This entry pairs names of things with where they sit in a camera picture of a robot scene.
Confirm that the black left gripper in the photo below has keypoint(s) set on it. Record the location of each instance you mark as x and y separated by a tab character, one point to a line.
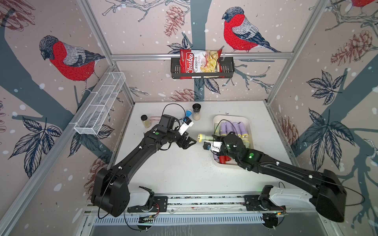
186	144

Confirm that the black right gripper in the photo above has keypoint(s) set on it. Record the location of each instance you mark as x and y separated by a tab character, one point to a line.
222	139

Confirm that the small purple flashlight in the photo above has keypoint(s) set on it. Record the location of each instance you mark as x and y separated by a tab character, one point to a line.
223	129

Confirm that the short purple flashlight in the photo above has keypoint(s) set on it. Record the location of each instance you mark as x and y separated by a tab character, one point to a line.
229	127

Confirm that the medium green flashlight yellow rim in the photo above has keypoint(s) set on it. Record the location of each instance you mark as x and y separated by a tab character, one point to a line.
208	138

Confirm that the purple flashlight with yellow button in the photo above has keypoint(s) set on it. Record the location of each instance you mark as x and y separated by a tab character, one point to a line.
243	131

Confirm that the large purple flashlight yellow rim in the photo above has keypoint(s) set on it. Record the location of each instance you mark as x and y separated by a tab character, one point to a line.
216	158

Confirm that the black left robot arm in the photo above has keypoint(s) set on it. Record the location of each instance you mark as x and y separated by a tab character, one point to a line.
111	187

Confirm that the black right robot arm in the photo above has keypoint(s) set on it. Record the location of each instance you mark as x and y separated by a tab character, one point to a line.
328	194

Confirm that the cream plastic storage tray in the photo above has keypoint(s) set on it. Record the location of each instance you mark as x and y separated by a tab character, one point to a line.
216	130

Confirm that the glass spice grinder black cap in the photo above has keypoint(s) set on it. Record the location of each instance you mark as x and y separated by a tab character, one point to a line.
196	111

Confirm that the small glass jar black lid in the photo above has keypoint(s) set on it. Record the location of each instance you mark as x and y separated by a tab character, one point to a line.
146	121

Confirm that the red cassava chips bag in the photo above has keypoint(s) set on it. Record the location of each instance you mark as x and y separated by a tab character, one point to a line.
200	61

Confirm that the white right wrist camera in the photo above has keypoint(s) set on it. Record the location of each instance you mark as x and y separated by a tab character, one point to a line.
213	146

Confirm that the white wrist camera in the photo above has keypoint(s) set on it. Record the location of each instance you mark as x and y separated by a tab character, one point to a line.
213	146
187	123

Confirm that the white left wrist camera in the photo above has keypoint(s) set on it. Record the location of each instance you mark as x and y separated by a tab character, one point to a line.
187	123

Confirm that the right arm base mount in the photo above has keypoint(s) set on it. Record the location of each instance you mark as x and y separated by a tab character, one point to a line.
262	202

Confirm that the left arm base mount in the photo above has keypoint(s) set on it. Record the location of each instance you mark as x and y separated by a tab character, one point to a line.
144	200

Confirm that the black wall basket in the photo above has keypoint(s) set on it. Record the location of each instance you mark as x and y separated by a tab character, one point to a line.
227	65

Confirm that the white wire mesh shelf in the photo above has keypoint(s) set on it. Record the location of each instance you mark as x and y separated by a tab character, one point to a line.
96	112

